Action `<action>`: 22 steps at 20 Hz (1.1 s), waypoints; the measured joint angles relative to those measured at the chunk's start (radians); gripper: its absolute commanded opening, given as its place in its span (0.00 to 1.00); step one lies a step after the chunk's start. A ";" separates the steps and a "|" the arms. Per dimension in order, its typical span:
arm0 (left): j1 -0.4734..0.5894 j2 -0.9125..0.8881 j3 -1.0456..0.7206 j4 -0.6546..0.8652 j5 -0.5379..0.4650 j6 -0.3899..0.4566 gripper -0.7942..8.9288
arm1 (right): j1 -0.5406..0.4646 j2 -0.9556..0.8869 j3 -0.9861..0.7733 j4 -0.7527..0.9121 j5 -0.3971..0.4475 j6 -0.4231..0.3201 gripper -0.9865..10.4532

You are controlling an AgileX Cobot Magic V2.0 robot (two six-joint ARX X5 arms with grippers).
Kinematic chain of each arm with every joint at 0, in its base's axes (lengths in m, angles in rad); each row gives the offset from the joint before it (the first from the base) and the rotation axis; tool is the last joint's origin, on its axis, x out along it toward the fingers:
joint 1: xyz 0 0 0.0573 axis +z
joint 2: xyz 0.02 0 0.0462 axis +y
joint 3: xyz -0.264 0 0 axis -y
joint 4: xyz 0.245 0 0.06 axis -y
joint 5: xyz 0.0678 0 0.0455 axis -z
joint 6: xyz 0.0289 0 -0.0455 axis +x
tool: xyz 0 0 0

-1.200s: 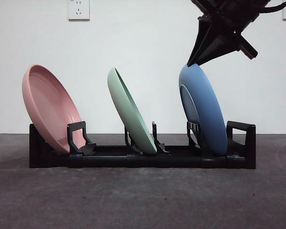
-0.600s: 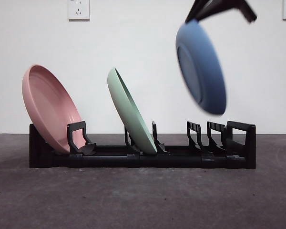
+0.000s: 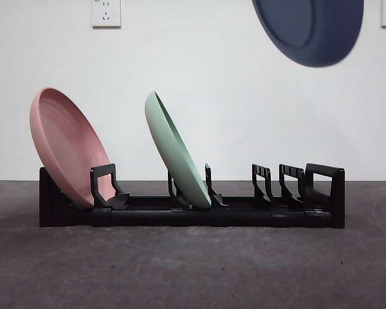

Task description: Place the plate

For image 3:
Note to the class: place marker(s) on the blue plastic plate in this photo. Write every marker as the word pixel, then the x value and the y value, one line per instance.
pixel 308 29

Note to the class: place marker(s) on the pink plastic plate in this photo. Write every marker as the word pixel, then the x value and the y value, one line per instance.
pixel 64 145

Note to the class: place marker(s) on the black plastic dish rack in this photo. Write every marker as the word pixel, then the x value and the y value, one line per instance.
pixel 180 219

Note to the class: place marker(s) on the green plastic plate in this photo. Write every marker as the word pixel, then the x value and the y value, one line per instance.
pixel 170 151

